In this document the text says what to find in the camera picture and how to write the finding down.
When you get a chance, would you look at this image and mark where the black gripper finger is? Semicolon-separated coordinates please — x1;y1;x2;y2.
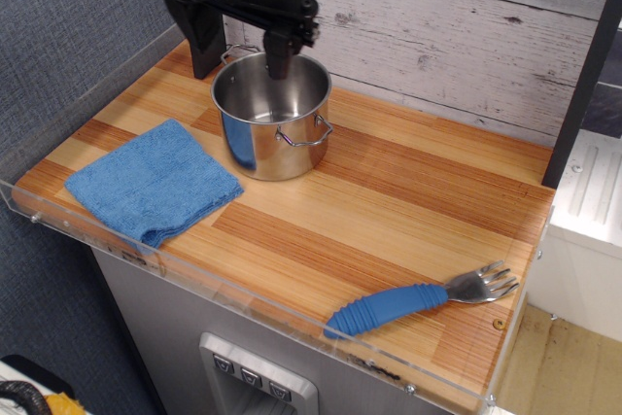
164;0;223;53
263;29;302;80

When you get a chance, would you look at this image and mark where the metal pot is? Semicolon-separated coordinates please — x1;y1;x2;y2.
211;44;333;182

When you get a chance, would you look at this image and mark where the blue cloth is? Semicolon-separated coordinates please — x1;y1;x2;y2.
65;120;243;250

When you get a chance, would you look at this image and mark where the grey cabinet front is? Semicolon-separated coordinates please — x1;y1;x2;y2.
94;250;441;414

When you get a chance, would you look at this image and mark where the silver control panel with buttons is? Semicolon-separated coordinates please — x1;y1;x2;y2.
199;332;320;415

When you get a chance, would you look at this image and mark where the white block beside table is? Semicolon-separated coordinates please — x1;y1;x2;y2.
526;130;621;341

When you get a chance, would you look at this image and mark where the black and yellow object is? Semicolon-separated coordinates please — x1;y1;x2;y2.
1;355;88;414

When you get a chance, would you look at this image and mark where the left black frame post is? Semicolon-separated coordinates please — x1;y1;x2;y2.
188;30;226;80

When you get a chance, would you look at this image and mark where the black frame post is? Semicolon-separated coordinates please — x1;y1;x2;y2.
188;30;226;80
541;0;621;189

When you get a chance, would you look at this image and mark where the clear acrylic guard rail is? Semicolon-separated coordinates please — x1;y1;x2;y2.
1;16;561;414

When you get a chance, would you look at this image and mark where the right black frame post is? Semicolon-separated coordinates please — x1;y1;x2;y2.
541;0;621;189

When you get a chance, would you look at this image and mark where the blue handled metal fork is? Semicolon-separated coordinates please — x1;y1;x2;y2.
324;260;519;339

